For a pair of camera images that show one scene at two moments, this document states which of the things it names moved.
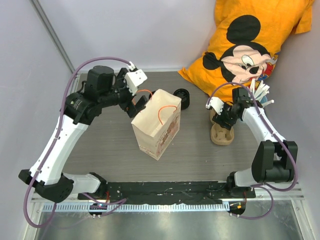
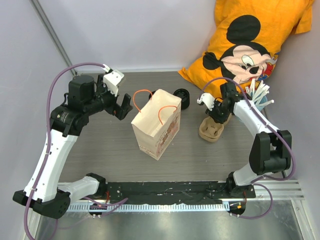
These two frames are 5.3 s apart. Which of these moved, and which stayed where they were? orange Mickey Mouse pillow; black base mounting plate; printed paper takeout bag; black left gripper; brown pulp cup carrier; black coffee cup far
Moved: black left gripper; brown pulp cup carrier
Stayed: orange Mickey Mouse pillow; black coffee cup far; printed paper takeout bag; black base mounting plate
